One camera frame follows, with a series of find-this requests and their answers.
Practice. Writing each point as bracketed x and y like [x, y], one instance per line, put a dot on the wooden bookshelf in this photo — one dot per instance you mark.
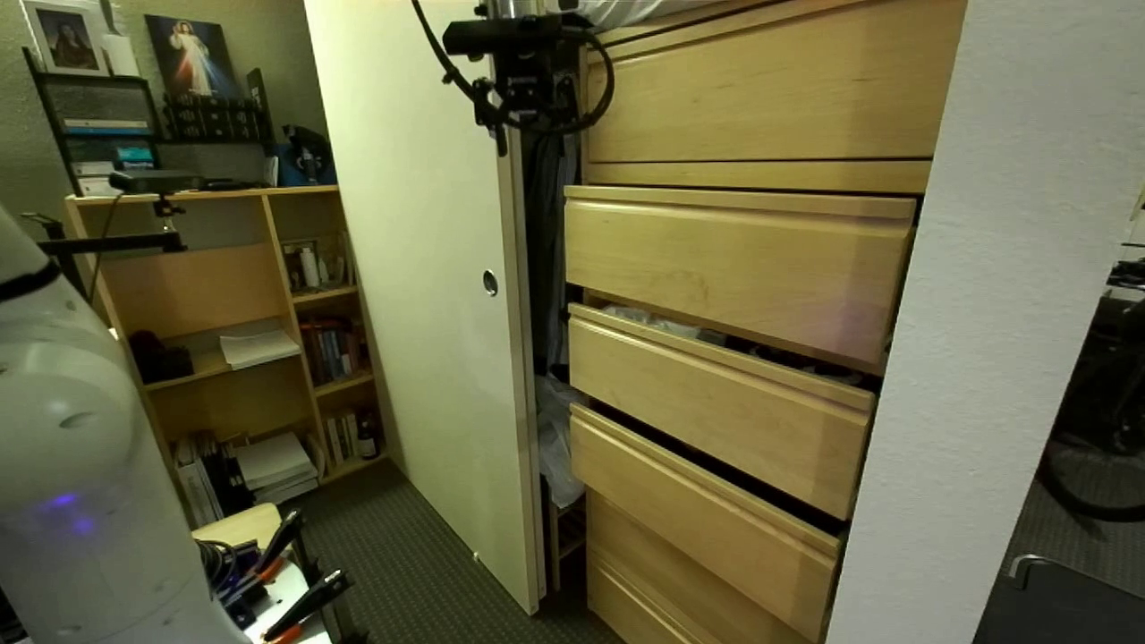
[216, 298]

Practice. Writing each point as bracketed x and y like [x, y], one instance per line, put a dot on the grey plastic bag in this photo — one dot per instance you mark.
[557, 433]

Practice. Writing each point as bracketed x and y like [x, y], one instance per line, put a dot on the black pen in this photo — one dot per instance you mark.
[276, 543]
[310, 604]

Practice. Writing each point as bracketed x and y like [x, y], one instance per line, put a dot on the white paper sheets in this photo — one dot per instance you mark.
[254, 350]

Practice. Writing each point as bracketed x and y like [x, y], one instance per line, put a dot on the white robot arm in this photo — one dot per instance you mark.
[82, 476]

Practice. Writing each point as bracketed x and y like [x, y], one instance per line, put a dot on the framed photo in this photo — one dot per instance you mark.
[66, 38]

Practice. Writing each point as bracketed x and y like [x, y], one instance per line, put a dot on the stack of binders and papers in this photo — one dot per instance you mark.
[268, 465]

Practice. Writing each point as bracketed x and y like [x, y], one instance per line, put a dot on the cream sliding closet door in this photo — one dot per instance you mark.
[416, 298]

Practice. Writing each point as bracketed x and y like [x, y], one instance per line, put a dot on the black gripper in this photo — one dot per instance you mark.
[536, 91]

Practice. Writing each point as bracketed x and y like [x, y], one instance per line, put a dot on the round recessed door pull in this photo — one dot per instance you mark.
[486, 284]

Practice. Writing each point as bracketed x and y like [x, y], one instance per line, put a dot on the black camera on mount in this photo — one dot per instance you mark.
[152, 185]

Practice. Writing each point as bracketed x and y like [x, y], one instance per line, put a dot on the large wooden drawer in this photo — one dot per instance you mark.
[762, 82]

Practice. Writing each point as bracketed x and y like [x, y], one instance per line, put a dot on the bicycle wheel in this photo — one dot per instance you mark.
[1092, 404]

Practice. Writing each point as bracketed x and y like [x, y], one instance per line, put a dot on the dark blue bag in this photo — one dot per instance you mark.
[305, 154]

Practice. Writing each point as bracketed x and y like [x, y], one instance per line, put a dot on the wooden drawer with wide front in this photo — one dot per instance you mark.
[728, 270]

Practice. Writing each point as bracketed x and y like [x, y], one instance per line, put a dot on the black box on shelf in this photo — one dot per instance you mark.
[159, 360]

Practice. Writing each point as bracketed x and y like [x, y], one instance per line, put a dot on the black ornate metal holder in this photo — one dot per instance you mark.
[216, 119]

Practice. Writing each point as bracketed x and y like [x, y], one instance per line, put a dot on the wooden drawer with slanted front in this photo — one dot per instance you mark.
[715, 398]

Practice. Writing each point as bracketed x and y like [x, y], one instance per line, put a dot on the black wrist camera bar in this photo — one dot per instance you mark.
[521, 38]

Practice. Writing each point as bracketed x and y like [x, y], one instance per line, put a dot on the religious portrait picture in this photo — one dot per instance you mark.
[192, 59]

